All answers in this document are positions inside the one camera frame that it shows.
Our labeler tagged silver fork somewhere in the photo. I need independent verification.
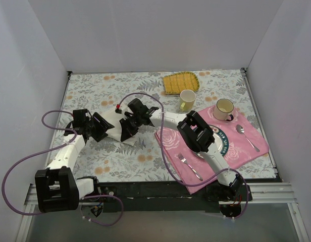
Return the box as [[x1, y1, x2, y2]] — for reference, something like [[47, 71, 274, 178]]
[[178, 153, 203, 181]]

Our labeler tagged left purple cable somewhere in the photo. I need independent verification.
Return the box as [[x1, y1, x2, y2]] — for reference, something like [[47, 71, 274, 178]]
[[1, 110, 125, 226]]

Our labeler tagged purple cable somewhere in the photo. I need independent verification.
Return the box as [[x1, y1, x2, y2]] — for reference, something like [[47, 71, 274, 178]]
[[119, 92, 249, 220], [1, 110, 125, 226]]

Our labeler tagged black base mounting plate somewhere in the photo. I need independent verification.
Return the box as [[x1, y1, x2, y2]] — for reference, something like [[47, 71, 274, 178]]
[[92, 181, 252, 213]]

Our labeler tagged yellow-green mug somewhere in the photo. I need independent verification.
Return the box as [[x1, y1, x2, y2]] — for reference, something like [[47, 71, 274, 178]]
[[179, 90, 196, 112]]

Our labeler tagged silver spoon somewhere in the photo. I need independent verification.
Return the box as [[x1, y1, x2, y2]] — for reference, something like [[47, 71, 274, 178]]
[[236, 124, 260, 152]]

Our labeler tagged pink rose placemat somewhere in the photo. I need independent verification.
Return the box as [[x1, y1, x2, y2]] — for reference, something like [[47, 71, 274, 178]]
[[154, 105, 269, 185]]

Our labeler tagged floral tablecloth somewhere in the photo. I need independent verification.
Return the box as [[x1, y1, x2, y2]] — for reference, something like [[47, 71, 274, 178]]
[[59, 70, 277, 182]]

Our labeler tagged cream enamel mug dark rim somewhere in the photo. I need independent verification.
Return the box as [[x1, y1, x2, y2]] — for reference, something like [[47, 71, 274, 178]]
[[213, 99, 234, 122]]

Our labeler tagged white plate blue rim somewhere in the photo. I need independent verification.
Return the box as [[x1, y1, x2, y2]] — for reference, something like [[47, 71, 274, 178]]
[[209, 125, 229, 156]]

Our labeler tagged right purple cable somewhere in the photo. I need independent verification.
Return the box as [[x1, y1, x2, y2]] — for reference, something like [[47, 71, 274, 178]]
[[119, 92, 249, 220]]

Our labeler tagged white cloth napkin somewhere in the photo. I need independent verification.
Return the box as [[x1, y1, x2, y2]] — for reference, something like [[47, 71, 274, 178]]
[[101, 107, 137, 146]]

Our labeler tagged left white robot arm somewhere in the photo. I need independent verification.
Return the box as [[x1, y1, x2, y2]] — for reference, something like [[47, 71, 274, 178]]
[[35, 109, 115, 213]]

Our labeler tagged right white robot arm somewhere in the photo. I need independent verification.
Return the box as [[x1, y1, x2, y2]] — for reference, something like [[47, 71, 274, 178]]
[[115, 98, 249, 201]]

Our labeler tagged yellow woven bamboo tray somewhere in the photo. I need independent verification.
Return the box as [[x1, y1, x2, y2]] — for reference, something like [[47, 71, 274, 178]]
[[163, 72, 200, 94]]

